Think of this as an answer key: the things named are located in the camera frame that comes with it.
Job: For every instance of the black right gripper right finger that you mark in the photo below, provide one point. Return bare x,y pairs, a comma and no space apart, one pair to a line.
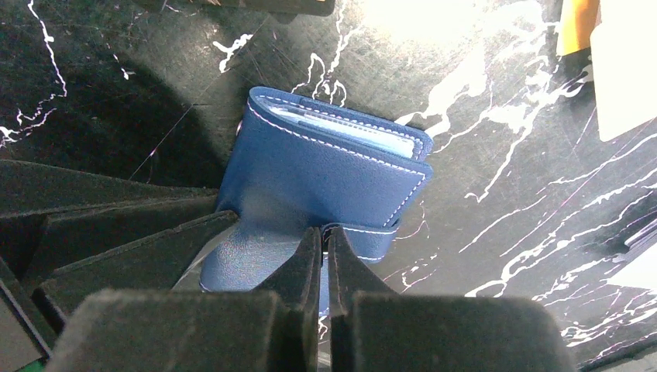
374,328

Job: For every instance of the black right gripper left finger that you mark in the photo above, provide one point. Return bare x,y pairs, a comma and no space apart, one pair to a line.
273,327

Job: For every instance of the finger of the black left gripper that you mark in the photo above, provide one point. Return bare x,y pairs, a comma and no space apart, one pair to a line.
153,262
52,217

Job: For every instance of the navy blue card holder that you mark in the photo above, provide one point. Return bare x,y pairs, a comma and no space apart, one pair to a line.
299,163

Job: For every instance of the black card stack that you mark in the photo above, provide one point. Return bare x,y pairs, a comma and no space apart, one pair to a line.
285,8

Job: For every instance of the orange credit card stack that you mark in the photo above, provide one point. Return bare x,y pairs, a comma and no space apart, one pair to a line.
577,21

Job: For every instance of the white card stack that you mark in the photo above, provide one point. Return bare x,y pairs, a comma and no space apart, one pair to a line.
623,46

